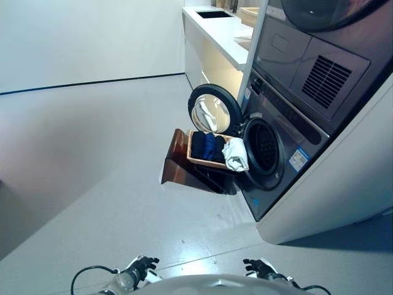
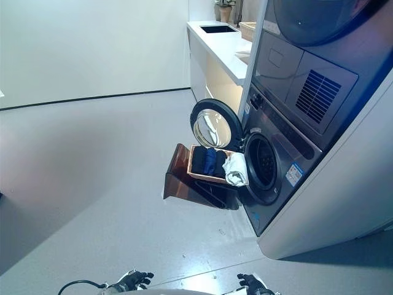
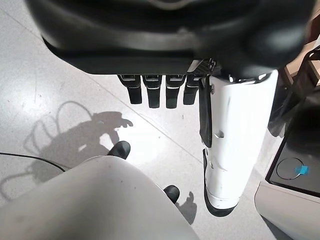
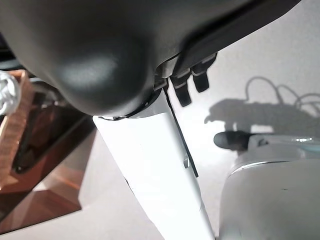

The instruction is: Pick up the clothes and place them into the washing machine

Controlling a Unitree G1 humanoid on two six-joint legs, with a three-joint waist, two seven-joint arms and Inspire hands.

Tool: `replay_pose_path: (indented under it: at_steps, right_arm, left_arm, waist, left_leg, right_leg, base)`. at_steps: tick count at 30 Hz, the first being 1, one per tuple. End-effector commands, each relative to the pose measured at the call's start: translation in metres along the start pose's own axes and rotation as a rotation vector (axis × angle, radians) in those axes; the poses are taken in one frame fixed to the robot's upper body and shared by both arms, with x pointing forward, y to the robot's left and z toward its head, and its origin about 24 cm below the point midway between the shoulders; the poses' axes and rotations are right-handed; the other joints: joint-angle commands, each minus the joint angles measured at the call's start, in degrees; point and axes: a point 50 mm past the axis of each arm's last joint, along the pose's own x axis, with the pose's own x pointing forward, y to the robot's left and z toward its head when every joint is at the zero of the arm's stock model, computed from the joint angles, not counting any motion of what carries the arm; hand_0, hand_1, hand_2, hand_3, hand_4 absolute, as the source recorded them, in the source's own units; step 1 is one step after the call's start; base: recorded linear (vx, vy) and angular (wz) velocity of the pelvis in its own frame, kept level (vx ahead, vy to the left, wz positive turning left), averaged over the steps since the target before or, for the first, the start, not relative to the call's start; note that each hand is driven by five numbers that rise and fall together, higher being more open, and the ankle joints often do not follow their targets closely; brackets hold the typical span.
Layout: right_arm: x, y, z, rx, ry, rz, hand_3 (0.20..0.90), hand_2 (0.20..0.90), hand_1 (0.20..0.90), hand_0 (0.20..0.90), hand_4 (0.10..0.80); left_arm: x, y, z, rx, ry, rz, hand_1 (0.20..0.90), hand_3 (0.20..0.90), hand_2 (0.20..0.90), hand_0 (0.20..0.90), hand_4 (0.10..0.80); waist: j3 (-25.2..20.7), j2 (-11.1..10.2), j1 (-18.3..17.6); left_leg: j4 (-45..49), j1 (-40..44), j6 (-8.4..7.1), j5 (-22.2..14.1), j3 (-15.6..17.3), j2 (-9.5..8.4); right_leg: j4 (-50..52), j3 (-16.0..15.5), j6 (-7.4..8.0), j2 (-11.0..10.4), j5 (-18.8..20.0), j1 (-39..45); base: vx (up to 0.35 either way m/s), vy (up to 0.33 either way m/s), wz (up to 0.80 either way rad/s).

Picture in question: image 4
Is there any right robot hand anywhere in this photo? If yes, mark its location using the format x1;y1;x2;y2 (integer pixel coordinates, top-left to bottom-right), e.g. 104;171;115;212
0;0;302;240

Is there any brown glossy wooden stool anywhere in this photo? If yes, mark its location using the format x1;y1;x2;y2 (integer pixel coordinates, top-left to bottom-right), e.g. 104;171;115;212
0;77;98;236

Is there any right black robot foot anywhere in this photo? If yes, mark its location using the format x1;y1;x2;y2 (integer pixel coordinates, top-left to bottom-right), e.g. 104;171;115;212
213;130;255;152

